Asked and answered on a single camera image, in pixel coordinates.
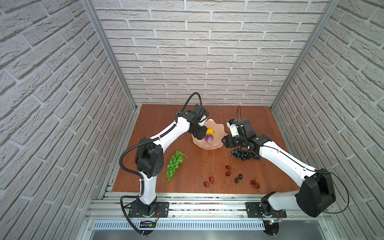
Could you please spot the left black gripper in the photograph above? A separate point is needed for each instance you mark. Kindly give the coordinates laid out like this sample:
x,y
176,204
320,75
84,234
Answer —
x,y
200,130

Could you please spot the left corner aluminium post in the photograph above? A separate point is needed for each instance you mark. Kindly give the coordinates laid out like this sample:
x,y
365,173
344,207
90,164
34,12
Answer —
x,y
97,24

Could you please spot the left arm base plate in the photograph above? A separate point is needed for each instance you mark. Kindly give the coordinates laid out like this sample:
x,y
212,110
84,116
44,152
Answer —
x,y
139,210

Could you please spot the pink wavy fruit bowl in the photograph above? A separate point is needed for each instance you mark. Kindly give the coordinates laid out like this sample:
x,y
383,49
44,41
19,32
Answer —
x,y
219,134

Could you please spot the dark blue grape bunch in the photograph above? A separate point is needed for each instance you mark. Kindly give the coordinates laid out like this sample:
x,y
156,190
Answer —
x,y
244,155

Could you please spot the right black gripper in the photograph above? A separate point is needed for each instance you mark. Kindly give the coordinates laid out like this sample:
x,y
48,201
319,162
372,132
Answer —
x,y
229,141

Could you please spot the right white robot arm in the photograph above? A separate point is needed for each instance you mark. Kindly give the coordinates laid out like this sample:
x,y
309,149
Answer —
x,y
316,191

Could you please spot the aluminium mounting rail frame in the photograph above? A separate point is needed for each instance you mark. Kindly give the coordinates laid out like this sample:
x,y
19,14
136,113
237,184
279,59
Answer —
x,y
206,212

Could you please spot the purple plum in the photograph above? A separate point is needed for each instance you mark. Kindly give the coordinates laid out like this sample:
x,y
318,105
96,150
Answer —
x,y
209,138

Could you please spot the yellow lemon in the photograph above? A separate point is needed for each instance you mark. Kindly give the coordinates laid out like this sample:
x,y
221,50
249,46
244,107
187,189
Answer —
x,y
210,131

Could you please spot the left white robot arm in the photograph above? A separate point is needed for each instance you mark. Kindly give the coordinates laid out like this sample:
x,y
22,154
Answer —
x,y
150,154

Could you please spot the red cherry pair front left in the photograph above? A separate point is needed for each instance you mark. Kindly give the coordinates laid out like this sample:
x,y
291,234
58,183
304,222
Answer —
x,y
210,181

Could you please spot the red cherry pair middle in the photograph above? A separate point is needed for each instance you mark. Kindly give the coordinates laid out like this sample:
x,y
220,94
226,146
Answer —
x,y
229,170

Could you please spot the red cherry pair right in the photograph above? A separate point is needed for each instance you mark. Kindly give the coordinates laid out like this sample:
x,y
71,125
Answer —
x,y
255,183

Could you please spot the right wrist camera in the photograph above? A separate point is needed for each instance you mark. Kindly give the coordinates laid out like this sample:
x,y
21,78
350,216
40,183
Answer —
x,y
233,125

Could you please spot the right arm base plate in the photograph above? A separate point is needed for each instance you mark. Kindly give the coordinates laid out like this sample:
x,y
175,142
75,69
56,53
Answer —
x,y
253,210

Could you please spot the red cherry pair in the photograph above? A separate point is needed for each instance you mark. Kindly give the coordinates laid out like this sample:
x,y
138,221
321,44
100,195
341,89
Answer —
x,y
210,181
229,170
255,183

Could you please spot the dark cherry pair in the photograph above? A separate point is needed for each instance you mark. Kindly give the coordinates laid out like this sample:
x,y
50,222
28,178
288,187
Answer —
x,y
238,179

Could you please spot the corner aluminium post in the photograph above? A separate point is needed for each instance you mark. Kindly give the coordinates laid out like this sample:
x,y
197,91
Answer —
x,y
319,27
97,24

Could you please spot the right corner aluminium post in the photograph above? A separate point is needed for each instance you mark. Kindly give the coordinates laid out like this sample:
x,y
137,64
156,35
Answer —
x,y
319,27

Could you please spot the green grape bunch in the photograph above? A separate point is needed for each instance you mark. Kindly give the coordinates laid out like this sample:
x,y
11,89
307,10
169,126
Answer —
x,y
174,164

